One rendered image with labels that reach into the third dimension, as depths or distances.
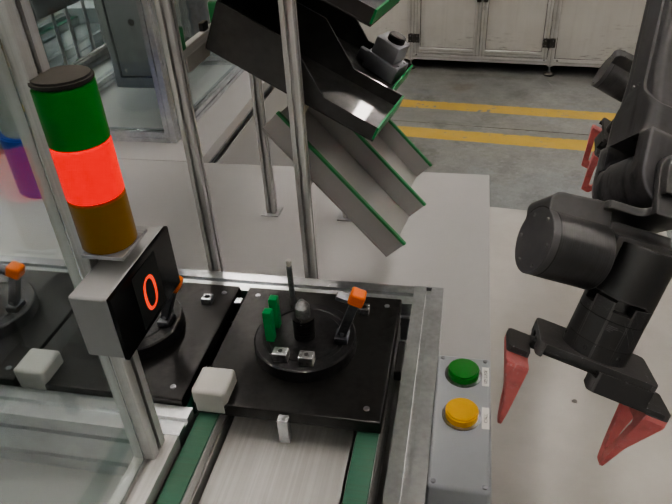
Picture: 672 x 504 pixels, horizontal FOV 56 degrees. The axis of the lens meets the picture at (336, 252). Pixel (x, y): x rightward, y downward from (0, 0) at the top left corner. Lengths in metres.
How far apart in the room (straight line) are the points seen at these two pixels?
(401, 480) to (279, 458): 0.17
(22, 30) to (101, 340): 0.27
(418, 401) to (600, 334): 0.32
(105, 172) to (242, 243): 0.78
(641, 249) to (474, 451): 0.33
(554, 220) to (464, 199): 0.92
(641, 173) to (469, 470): 0.38
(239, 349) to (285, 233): 0.48
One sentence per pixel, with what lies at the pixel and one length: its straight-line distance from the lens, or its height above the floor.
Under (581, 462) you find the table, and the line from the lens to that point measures 0.93.
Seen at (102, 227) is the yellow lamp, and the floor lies 1.29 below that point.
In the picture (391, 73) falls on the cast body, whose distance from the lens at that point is 1.10.
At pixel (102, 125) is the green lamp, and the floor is 1.37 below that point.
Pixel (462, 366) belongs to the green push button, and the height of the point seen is 0.97.
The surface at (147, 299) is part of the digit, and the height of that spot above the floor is 1.20.
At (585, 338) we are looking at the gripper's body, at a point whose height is 1.19.
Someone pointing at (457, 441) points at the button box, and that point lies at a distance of 0.79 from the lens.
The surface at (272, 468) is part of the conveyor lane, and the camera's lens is 0.83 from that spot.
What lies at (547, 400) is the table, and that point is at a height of 0.86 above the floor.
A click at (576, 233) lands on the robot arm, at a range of 0.53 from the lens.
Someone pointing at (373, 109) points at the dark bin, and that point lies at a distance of 0.99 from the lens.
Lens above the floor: 1.57
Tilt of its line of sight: 34 degrees down
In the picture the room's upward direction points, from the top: 4 degrees counter-clockwise
